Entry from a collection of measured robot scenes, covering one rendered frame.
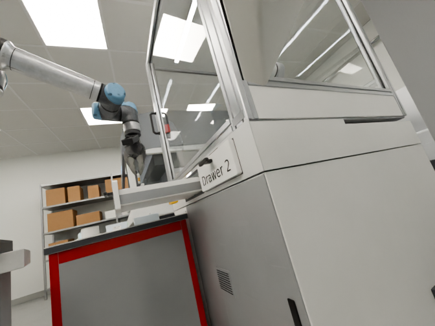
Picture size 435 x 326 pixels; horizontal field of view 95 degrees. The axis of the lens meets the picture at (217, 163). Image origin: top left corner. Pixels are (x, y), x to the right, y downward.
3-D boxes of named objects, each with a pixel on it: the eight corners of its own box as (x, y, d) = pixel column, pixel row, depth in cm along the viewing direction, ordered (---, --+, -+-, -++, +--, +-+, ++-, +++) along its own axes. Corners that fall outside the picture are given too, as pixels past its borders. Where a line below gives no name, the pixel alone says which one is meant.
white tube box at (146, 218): (134, 226, 101) (133, 218, 102) (134, 226, 108) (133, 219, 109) (159, 219, 106) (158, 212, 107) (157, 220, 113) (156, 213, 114)
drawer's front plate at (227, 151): (237, 174, 57) (228, 138, 59) (202, 192, 81) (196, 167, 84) (243, 173, 57) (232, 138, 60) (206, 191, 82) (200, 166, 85)
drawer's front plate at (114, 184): (115, 211, 69) (111, 180, 71) (117, 217, 94) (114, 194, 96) (121, 209, 70) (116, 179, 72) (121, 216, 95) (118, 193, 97)
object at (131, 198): (120, 206, 72) (118, 189, 73) (121, 212, 94) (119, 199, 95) (218, 186, 90) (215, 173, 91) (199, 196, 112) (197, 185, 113)
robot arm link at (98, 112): (94, 93, 82) (122, 98, 89) (90, 107, 90) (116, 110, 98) (96, 110, 81) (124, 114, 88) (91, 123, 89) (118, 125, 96)
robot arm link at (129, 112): (116, 107, 98) (133, 110, 104) (118, 127, 96) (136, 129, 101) (120, 98, 93) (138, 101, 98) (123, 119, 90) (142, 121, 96)
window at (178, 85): (233, 118, 61) (173, -90, 82) (173, 181, 135) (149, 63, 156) (235, 118, 62) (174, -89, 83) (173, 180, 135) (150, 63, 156)
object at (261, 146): (263, 171, 49) (247, 118, 52) (173, 211, 137) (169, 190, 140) (421, 142, 93) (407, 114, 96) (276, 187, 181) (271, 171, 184)
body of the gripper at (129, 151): (147, 158, 98) (143, 136, 100) (142, 152, 89) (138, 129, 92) (131, 161, 97) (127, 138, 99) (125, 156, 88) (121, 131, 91)
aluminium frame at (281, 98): (246, 118, 52) (170, -130, 75) (169, 190, 140) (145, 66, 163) (407, 114, 96) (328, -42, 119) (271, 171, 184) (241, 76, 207)
